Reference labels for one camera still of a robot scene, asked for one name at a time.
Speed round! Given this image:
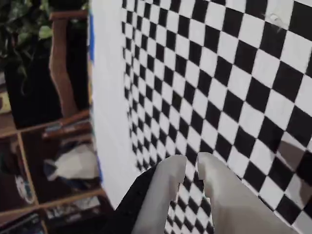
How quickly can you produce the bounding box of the blue tape strip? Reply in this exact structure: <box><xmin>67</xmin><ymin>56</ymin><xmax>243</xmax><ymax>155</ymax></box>
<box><xmin>88</xmin><ymin>11</ymin><xmax>96</xmax><ymax>64</ymax></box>

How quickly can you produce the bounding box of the white illustrated game box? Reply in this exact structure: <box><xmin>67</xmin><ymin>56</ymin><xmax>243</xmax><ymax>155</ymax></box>
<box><xmin>45</xmin><ymin>195</ymin><xmax>102</xmax><ymax>220</ymax></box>

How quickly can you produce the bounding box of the light wooden bookshelf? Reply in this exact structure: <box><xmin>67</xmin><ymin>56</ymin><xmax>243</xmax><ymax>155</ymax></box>
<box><xmin>0</xmin><ymin>109</ymin><xmax>108</xmax><ymax>234</ymax></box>

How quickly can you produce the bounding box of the green pothos plant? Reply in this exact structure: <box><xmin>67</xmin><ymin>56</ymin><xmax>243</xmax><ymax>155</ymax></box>
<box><xmin>0</xmin><ymin>0</ymin><xmax>90</xmax><ymax>83</ymax></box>

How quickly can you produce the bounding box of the brown wooden chair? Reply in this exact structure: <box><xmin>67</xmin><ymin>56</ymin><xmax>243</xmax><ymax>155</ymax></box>
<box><xmin>48</xmin><ymin>10</ymin><xmax>92</xmax><ymax>144</ymax></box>

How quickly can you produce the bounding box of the blue white penguin figure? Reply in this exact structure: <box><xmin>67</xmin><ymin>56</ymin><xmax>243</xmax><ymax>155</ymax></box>
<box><xmin>43</xmin><ymin>145</ymin><xmax>101</xmax><ymax>188</ymax></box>

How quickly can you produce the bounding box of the black white checkered mat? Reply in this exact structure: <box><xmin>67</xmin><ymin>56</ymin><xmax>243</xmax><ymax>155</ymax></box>
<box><xmin>89</xmin><ymin>0</ymin><xmax>312</xmax><ymax>234</ymax></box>

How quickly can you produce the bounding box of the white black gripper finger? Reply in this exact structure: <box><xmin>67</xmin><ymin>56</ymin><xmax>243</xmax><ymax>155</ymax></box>
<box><xmin>103</xmin><ymin>155</ymin><xmax>188</xmax><ymax>234</ymax></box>

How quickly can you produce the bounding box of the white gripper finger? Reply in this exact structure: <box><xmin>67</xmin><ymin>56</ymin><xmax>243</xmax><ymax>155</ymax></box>
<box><xmin>196</xmin><ymin>152</ymin><xmax>299</xmax><ymax>234</ymax></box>

